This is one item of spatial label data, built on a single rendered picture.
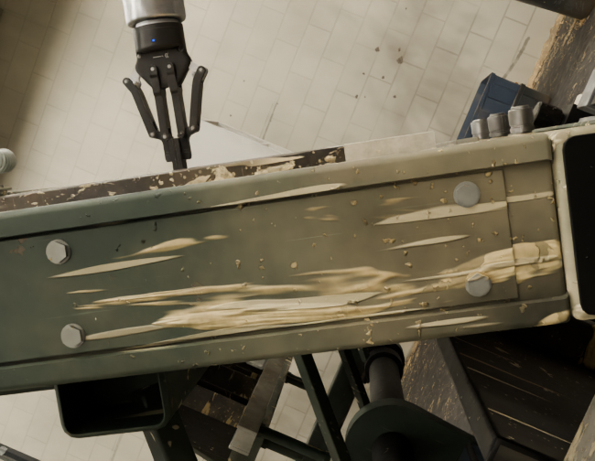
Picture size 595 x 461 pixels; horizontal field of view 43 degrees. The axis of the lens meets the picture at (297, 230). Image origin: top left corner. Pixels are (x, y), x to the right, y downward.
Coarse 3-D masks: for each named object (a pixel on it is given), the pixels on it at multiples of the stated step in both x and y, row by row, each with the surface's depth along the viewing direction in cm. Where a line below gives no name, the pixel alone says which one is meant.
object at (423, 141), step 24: (360, 144) 103; (384, 144) 103; (408, 144) 103; (432, 144) 103; (192, 168) 106; (216, 168) 106; (240, 168) 105; (264, 168) 105; (288, 168) 105; (24, 192) 108; (48, 192) 108; (72, 192) 108; (96, 192) 107; (120, 192) 107
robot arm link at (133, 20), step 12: (132, 0) 107; (144, 0) 107; (156, 0) 107; (168, 0) 108; (180, 0) 110; (132, 12) 108; (144, 12) 107; (156, 12) 107; (168, 12) 108; (180, 12) 109; (132, 24) 110; (144, 24) 109
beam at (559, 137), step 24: (552, 144) 42; (576, 144) 41; (552, 168) 43; (576, 168) 41; (576, 192) 42; (576, 216) 42; (576, 240) 42; (576, 264) 42; (576, 288) 42; (576, 312) 43
